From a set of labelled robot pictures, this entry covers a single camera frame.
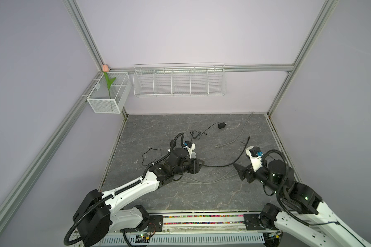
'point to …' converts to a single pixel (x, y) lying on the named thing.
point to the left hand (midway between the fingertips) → (201, 164)
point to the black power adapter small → (220, 126)
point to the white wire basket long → (205, 80)
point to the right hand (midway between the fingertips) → (242, 160)
